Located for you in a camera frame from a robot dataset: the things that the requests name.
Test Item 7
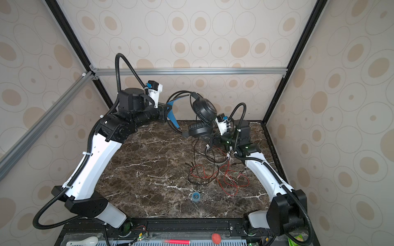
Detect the diagonal aluminium rail left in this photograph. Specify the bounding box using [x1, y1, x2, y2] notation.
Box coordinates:
[1, 71, 93, 179]

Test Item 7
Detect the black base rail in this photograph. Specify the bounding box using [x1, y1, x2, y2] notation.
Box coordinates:
[55, 217, 321, 246]

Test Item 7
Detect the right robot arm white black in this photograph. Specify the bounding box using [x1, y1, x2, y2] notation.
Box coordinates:
[208, 103, 315, 246]

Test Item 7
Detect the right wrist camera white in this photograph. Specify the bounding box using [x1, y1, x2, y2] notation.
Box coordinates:
[215, 113, 230, 136]

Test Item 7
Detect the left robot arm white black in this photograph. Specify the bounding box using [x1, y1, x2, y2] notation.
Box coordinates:
[32, 53, 171, 234]

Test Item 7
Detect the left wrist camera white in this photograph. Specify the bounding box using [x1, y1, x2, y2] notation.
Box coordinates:
[147, 81, 163, 108]

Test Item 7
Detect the red ball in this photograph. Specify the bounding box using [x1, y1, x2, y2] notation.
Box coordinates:
[211, 233, 222, 245]

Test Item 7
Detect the horizontal aluminium rail back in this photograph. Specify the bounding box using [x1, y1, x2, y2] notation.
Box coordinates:
[90, 67, 288, 77]

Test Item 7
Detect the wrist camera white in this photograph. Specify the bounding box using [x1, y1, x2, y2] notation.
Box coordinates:
[215, 113, 230, 136]
[147, 81, 163, 108]

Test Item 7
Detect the red headphone cable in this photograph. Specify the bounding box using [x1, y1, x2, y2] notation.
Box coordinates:
[187, 147, 250, 196]

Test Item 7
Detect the black headphones blue headband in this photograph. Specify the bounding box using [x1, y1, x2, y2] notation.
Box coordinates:
[166, 90, 218, 138]

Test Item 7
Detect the green snack packet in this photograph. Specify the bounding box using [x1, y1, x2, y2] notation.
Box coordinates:
[288, 234, 304, 246]

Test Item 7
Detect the blue tape roll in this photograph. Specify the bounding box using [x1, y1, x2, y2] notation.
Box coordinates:
[191, 192, 201, 203]

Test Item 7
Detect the pink red pen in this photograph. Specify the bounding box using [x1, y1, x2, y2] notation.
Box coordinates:
[162, 239, 190, 245]

